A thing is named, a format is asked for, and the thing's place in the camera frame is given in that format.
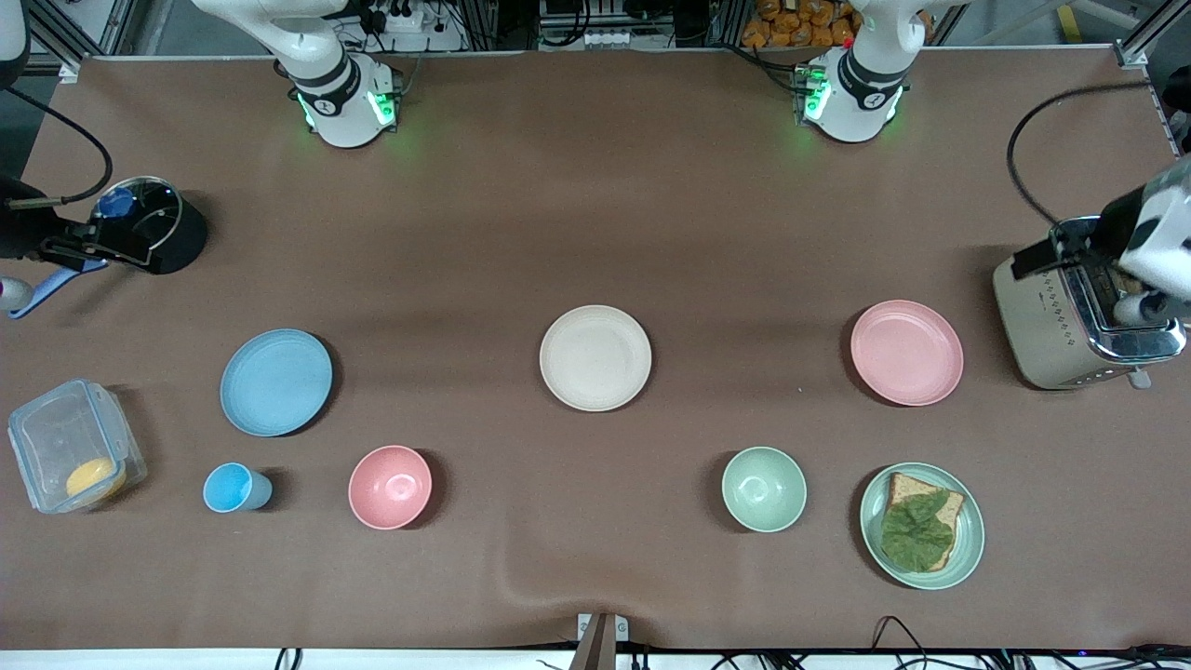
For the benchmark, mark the brown bread slice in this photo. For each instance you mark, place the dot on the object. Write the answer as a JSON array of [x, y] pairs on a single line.
[[907, 486]]

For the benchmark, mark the beige plate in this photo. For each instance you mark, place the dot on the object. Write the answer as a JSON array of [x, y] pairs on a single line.
[[595, 358]]

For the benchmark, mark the pink plate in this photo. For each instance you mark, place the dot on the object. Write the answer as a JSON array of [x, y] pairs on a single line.
[[907, 353]]

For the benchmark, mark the blue plate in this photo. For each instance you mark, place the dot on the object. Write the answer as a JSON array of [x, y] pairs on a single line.
[[276, 382]]

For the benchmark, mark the black pot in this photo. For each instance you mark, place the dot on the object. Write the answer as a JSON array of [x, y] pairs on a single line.
[[181, 237]]

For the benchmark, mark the green lettuce leaf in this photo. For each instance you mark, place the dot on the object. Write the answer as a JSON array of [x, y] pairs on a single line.
[[916, 535]]

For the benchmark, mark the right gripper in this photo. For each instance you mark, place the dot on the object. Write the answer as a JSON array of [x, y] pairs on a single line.
[[20, 238]]

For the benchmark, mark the metal table bracket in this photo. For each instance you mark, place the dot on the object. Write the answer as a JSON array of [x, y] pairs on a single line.
[[602, 642]]

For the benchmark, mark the large white power strip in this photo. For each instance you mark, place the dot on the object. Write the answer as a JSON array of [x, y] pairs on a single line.
[[409, 23]]

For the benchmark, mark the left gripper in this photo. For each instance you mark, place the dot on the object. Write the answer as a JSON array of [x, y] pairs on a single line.
[[1113, 226]]

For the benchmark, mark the small white power strip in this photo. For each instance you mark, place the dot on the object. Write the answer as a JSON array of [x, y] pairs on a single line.
[[607, 39]]

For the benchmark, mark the green bowl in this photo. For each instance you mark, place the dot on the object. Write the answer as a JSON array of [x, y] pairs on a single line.
[[764, 489]]

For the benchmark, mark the beige chrome toaster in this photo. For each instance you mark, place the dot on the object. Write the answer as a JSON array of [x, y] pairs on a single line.
[[1047, 326]]

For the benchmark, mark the yellow food piece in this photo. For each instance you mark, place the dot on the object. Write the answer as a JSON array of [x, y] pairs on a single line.
[[95, 477]]

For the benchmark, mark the green plate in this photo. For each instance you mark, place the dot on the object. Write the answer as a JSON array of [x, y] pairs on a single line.
[[968, 540]]

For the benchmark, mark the clear plastic container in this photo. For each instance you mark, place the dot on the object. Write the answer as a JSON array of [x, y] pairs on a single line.
[[56, 433]]

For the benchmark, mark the bag of orange buns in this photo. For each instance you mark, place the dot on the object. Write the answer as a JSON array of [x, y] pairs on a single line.
[[800, 23]]

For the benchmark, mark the blue cup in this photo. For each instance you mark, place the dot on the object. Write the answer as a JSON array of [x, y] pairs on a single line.
[[233, 488]]

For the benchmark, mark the glass lid with blue knob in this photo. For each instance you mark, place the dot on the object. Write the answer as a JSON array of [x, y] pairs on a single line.
[[140, 200]]

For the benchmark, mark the pink bowl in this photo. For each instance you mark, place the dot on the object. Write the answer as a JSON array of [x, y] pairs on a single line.
[[391, 487]]

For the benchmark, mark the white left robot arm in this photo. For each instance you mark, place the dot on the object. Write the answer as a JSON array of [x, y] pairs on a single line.
[[856, 102]]

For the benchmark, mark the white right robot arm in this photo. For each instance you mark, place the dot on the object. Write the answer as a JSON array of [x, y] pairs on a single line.
[[340, 102]]

